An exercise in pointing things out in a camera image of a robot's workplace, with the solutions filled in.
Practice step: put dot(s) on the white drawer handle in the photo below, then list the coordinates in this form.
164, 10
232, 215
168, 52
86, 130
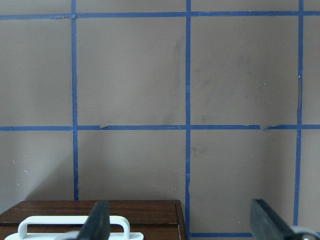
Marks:
119, 228

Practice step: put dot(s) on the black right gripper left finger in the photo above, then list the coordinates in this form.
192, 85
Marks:
97, 225

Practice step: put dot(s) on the dark wooden drawer cabinet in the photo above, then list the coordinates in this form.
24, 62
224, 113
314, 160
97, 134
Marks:
155, 219

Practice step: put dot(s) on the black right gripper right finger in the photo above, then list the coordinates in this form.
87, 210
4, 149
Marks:
266, 224

